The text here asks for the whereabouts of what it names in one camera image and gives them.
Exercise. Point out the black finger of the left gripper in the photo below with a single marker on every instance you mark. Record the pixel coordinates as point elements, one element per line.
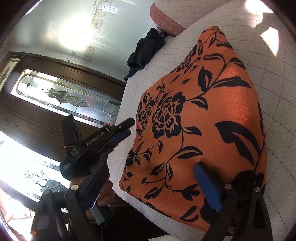
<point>119,138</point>
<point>125,125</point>

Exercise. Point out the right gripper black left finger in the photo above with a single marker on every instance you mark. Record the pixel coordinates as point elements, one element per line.
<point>62,215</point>

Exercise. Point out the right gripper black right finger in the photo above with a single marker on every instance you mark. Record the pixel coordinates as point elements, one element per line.
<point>239,203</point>

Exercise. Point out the orange black floral garment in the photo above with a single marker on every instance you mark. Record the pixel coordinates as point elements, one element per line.
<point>205,110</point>

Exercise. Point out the dark sleeve left forearm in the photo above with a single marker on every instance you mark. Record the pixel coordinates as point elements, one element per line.
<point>124,223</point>

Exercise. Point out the black clothing pile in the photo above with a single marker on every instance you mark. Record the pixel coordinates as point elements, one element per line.
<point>146,48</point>

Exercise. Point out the person's left hand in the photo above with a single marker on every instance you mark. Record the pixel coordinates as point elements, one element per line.
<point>107,194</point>

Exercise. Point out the brown wooden glass door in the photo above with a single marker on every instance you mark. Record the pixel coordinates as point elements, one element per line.
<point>37,92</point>

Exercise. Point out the pink quilted bolster headboard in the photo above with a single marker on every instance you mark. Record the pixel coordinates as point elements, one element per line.
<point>174,16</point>

